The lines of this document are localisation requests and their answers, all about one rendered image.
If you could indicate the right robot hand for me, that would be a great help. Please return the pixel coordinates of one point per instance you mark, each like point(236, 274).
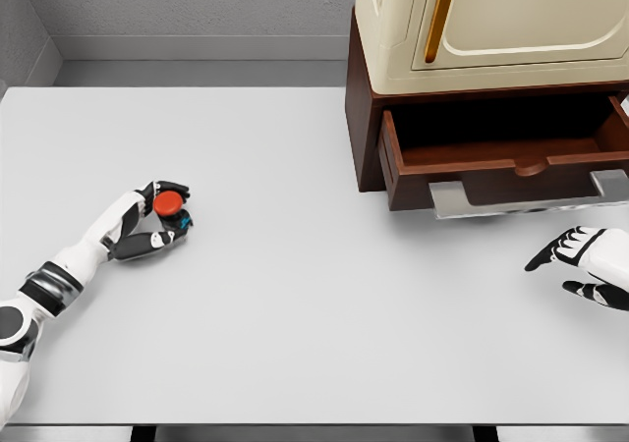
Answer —
point(607, 253)

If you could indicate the brown wooden drawer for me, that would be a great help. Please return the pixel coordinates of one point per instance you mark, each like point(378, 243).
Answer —
point(491, 179)

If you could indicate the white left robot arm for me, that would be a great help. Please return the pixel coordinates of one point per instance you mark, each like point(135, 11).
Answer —
point(69, 260)

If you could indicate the cream cabinet with door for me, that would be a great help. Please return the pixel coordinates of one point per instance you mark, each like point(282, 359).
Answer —
point(516, 15)

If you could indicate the red push-button switch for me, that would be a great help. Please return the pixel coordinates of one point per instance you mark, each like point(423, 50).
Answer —
point(167, 203)

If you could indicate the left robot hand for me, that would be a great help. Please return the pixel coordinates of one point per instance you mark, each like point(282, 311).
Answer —
point(115, 218)

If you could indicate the brown wooden cabinet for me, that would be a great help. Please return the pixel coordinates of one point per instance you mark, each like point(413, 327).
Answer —
point(362, 132)

